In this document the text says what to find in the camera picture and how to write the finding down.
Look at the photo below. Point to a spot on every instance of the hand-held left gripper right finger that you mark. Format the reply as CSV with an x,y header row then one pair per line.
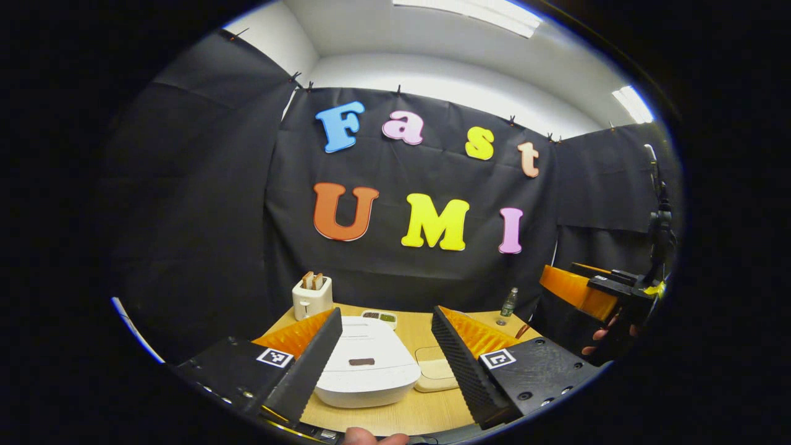
x,y
466,371

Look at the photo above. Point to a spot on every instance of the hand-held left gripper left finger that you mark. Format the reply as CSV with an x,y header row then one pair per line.
x,y
309,371

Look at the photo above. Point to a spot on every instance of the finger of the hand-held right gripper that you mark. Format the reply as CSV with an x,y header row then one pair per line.
x,y
575,290
609,275

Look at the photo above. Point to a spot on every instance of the brown wooden spoon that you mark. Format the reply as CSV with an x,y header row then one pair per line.
x,y
523,331

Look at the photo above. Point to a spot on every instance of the white rice cooker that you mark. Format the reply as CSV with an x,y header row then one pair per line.
x,y
371,343

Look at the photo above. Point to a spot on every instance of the green glass bottle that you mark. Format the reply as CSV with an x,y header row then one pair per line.
x,y
508,303

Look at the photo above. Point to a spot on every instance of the white toaster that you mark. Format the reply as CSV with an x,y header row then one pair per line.
x,y
312,303

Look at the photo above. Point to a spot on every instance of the small white sauce dish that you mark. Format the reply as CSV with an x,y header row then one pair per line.
x,y
378,318

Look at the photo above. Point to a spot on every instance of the toast slice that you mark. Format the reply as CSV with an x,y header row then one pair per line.
x,y
307,280
319,282

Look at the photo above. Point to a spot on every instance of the black backdrop cloth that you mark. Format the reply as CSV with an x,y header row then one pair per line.
x,y
204,216

